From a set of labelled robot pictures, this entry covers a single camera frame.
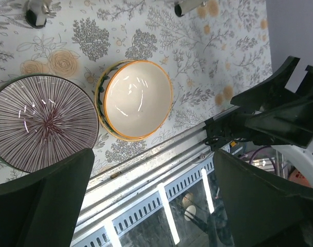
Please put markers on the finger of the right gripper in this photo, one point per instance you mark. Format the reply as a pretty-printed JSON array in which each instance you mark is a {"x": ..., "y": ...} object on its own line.
[
  {"x": 289, "y": 124},
  {"x": 270, "y": 93}
]

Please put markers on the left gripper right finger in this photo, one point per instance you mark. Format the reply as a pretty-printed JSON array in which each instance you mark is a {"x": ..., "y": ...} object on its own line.
[{"x": 263, "y": 209}]

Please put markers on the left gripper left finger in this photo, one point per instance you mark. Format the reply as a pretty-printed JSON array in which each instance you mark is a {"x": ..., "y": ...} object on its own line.
[{"x": 42, "y": 208}]

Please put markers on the cream bowl orange rim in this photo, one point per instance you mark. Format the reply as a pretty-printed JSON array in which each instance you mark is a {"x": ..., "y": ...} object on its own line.
[{"x": 133, "y": 98}]

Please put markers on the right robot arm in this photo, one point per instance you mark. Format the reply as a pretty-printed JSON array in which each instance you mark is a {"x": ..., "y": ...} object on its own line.
[{"x": 230, "y": 126}]

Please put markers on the stainless steel dish rack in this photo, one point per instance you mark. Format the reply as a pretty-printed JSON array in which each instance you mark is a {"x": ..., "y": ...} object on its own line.
[{"x": 38, "y": 11}]

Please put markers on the purple striped bowl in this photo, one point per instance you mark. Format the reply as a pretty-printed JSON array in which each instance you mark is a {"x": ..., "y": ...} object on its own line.
[{"x": 43, "y": 120}]

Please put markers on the aluminium rail frame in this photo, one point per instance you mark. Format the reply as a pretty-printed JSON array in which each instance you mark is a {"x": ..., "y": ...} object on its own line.
[{"x": 124, "y": 195}]

